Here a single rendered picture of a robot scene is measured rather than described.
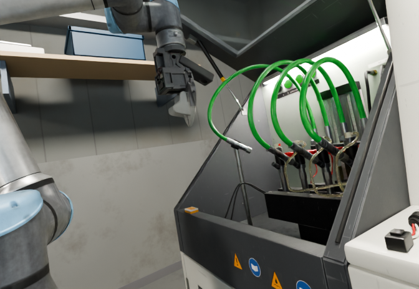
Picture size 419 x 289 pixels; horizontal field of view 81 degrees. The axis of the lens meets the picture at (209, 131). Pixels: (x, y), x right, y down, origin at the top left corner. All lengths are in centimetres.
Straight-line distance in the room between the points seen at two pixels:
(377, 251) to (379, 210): 12
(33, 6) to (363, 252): 68
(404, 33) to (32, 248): 81
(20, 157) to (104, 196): 192
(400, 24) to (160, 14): 55
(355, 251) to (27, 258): 50
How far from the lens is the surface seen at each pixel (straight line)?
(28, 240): 53
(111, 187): 257
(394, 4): 72
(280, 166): 82
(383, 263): 41
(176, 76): 65
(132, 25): 71
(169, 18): 71
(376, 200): 52
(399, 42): 68
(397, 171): 59
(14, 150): 68
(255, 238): 58
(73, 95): 265
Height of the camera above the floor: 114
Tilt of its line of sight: 5 degrees up
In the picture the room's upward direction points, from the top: 10 degrees counter-clockwise
